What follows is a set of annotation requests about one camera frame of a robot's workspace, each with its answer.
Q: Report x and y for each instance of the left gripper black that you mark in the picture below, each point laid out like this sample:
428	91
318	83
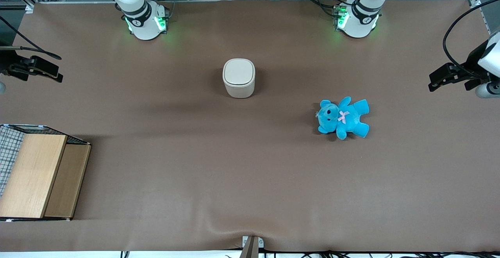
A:
471	65

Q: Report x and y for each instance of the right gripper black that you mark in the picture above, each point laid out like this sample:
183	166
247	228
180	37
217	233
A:
8	65

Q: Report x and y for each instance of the beige trash can with lid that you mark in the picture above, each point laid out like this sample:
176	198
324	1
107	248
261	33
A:
239	88

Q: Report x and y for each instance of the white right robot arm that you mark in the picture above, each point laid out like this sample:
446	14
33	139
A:
144	27

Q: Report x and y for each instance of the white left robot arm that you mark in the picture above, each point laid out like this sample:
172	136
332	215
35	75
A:
357	27

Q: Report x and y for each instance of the light wooden shelf board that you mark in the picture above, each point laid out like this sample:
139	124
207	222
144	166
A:
31	176

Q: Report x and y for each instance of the dark wooden shelf board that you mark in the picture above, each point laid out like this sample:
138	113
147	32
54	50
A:
66	180

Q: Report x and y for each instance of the blue teddy bear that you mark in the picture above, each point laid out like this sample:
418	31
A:
351	119

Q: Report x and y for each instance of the brown table cloth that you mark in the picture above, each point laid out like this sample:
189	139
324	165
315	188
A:
250	180

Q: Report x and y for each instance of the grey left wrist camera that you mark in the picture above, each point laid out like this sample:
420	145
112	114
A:
488	90

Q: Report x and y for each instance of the metal camera pole bracket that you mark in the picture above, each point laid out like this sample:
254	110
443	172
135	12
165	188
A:
252	250

